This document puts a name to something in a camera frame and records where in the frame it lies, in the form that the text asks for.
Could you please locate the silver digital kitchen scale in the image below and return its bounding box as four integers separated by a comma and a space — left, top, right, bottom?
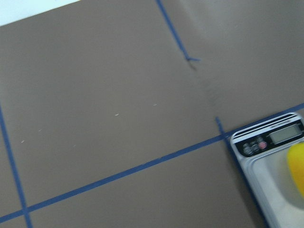
230, 112, 304, 228

